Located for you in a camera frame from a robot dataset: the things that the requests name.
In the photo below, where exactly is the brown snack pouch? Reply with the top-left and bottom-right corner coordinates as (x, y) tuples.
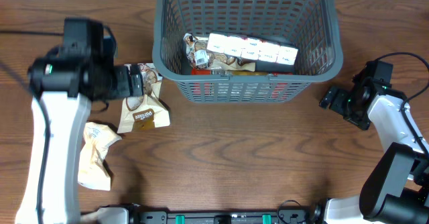
(117, 63), (170, 133)
(183, 33), (256, 72)

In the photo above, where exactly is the orange pasta packet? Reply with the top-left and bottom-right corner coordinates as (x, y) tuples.
(190, 68), (292, 99)

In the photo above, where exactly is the beige paper bag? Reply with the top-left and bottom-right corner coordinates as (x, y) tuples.
(78, 122), (122, 191)

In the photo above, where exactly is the Kleenex tissue multipack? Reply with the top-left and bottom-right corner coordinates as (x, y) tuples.
(207, 33), (299, 66)

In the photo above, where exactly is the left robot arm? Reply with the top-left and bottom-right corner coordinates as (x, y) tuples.
(15, 17), (143, 223)

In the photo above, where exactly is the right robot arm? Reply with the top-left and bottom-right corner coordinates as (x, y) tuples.
(314, 60), (428, 223)

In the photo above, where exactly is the grey plastic basket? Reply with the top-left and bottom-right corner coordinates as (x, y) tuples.
(152, 0), (343, 103)

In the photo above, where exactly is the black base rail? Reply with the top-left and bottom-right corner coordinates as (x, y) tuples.
(80, 203), (322, 224)

